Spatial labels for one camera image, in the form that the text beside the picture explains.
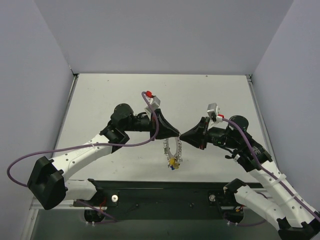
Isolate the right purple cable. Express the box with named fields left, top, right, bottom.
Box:
left=217, top=117, right=320, bottom=221

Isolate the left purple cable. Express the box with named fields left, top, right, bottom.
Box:
left=6, top=91, right=161, bottom=188

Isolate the aluminium frame rail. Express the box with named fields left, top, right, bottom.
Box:
left=245, top=74, right=281, bottom=177

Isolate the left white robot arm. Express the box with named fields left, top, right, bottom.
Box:
left=27, top=103, right=180, bottom=210

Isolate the yellow key tag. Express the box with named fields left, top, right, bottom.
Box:
left=168, top=158, right=180, bottom=170

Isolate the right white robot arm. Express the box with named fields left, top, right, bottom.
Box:
left=180, top=115, right=320, bottom=240

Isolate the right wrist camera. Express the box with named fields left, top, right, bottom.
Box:
left=206, top=103, right=223, bottom=124

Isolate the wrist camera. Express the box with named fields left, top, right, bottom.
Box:
left=144, top=96, right=161, bottom=112
left=206, top=103, right=223, bottom=124

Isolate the purple cable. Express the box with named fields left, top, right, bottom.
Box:
left=217, top=117, right=320, bottom=221
left=6, top=91, right=161, bottom=188

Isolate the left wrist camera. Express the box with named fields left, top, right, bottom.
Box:
left=144, top=96, right=161, bottom=112

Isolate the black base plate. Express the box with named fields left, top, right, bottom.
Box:
left=85, top=180, right=244, bottom=223

